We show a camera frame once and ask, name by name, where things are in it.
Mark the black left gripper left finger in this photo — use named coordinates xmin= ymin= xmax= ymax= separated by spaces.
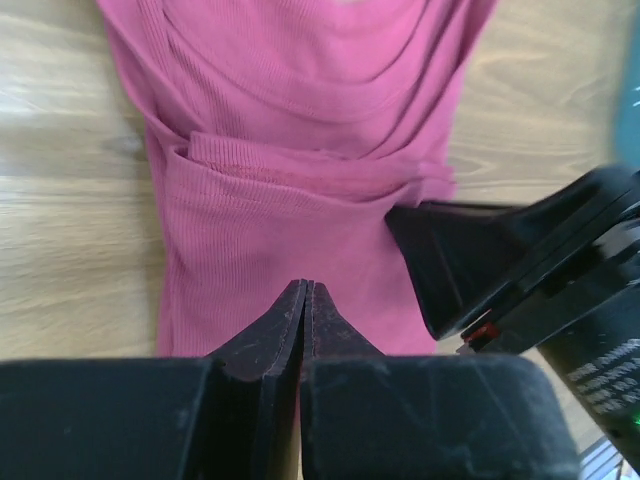
xmin=1 ymin=281 xmax=306 ymax=479

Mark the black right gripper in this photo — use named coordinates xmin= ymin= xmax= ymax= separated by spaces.
xmin=385 ymin=167 xmax=639 ymax=380

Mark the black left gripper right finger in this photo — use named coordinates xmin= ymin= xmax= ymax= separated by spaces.
xmin=300 ymin=284 xmax=580 ymax=479

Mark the maroon tank top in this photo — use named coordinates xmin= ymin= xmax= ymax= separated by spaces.
xmin=99 ymin=1 xmax=495 ymax=356

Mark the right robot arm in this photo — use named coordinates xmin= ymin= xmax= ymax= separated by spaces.
xmin=385 ymin=165 xmax=639 ymax=465

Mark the teal plastic bin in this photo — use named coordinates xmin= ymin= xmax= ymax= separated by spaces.
xmin=613 ymin=56 xmax=639 ymax=170

